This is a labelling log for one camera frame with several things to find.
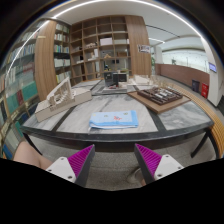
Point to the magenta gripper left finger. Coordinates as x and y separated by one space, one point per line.
74 168

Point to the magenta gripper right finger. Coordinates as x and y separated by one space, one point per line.
153 165

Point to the light blue folded towel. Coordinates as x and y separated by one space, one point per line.
114 120

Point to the person's bare knee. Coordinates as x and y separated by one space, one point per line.
25 153

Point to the dark model on wooden board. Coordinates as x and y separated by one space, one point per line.
159 100

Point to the white architectural model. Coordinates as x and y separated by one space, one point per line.
61 98

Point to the wooden slatted bench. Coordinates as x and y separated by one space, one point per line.
217 131

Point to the black building model centre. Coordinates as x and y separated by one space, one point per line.
115 82

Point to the black waste bin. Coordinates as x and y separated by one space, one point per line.
195 85

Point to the red waste bin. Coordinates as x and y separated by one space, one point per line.
205 90

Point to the glass-front book cabinet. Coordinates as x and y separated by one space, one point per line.
37 62

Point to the framed picture on panel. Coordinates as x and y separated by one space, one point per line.
143 48

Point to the wall-mounted blue screen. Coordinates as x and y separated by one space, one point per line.
212 67

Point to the wooden bookshelf wall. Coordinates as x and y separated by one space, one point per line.
99 45

